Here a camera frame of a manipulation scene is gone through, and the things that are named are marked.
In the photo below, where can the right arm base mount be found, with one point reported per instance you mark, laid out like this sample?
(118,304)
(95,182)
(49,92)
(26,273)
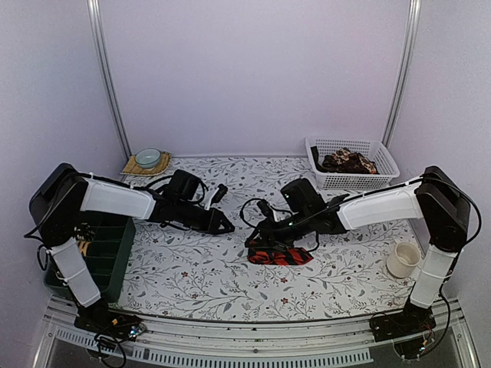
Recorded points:
(411,320)

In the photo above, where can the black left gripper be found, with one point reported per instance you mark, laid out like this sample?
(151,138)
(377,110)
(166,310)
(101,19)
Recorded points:
(212,225)

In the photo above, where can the white perforated plastic basket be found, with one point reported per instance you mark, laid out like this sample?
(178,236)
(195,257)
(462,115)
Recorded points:
(318,147)

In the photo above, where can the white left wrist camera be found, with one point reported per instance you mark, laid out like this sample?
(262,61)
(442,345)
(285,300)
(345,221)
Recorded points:
(214,196)

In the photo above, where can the red black striped tie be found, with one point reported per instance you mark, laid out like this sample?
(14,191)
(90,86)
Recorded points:
(288,257)

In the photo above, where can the aluminium frame post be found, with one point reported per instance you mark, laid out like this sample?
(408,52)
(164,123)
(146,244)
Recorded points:
(410,38)
(94,13)

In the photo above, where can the light blue bowl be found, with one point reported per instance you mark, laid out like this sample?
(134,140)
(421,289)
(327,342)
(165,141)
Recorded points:
(148,158)

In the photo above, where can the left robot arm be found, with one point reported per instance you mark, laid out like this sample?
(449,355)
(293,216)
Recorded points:
(66,193)

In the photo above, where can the left aluminium frame post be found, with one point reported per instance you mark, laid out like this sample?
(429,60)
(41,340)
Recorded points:
(94,13)

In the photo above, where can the tan patterned rolled tie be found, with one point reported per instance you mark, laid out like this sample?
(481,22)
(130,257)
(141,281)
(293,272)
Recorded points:
(83,247)

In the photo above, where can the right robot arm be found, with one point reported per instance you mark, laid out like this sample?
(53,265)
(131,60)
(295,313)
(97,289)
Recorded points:
(432,197)

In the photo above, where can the yellow woven coaster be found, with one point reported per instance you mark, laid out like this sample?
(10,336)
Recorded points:
(132,168)

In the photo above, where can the brown patterned tie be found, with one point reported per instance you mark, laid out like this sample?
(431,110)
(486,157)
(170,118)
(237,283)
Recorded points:
(345,161)

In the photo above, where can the black floral rolled tie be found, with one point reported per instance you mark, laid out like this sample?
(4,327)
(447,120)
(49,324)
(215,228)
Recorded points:
(84,232)

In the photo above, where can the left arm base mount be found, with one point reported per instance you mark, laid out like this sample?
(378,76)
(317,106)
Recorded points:
(111,329)

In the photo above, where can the white ceramic mug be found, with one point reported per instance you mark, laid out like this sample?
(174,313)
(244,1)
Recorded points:
(403,259)

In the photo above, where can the dark green divided organizer box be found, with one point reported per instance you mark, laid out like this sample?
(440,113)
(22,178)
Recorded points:
(100,275)

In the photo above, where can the floral patterned table mat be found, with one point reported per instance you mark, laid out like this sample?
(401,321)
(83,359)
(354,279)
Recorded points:
(173,273)

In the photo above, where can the slotted aluminium front rail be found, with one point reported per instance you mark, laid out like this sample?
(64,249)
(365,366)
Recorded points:
(326,343)

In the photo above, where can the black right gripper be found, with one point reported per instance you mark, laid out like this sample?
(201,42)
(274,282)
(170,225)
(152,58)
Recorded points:
(269,234)

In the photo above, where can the right aluminium frame post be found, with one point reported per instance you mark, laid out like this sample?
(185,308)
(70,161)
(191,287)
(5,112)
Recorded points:
(410,38)

